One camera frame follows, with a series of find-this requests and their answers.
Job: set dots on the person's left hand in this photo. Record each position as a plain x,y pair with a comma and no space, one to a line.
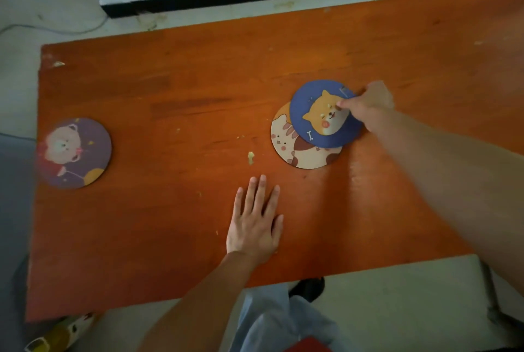
251,237

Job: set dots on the person's right hand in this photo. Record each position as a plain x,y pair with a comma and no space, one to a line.
370,106

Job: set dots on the person's left middle finger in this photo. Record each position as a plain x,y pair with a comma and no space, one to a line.
260,194

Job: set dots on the person's left little finger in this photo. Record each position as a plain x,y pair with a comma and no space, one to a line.
238,202

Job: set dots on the person's left thumb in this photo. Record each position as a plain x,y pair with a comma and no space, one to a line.
279,228

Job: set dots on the person's right thumb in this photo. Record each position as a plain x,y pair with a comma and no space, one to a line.
347,102

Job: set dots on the blue round dog coaster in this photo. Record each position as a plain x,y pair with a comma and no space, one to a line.
317,116

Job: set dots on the person's right forearm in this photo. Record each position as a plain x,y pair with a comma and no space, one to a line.
454,188

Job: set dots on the person's left forearm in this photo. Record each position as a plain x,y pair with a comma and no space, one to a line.
196,310

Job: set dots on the small yellow scrap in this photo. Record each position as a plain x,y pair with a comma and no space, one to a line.
250,157

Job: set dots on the beige round cat coaster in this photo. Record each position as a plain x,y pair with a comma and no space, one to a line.
294,149

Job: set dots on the person's black shoe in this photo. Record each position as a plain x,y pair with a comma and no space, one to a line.
308,288

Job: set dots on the person's light blue trousers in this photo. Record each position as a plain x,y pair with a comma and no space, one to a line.
282,323

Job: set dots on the red object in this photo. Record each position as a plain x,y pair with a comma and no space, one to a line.
309,345

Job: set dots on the purple round bear coaster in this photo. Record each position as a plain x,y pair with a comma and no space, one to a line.
73,153

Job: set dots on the yellow and white object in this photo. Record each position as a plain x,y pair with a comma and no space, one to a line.
59,335

